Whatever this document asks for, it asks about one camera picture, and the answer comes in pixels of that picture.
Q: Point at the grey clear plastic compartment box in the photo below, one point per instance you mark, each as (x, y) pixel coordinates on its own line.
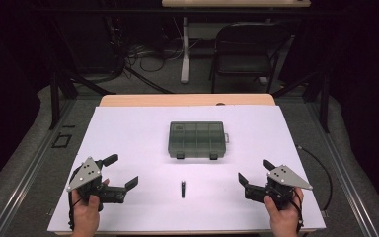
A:
(197, 140)

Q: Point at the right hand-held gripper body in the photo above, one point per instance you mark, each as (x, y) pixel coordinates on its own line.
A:
(286, 177)

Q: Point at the silver nail clipper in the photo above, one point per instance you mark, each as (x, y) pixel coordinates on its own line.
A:
(183, 189)

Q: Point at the person's right hand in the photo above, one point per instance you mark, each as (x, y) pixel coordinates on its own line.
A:
(284, 222)

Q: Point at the metal floor rail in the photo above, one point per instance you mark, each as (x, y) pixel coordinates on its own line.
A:
(30, 174)
(344, 174)

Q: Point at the white desk leg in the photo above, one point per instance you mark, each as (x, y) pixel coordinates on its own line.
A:
(185, 62)

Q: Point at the black metal stand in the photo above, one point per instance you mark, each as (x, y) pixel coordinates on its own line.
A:
(54, 105)
(324, 108)

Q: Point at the black frame crossbar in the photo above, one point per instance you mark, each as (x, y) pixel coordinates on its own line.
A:
(112, 11)

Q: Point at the wooden table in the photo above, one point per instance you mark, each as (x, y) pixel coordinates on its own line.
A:
(177, 99)

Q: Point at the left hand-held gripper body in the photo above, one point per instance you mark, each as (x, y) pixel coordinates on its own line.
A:
(85, 174)

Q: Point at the person's left hand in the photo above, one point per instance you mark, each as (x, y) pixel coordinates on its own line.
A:
(85, 217)

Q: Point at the black folding chair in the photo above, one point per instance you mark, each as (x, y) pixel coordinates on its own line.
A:
(246, 46)

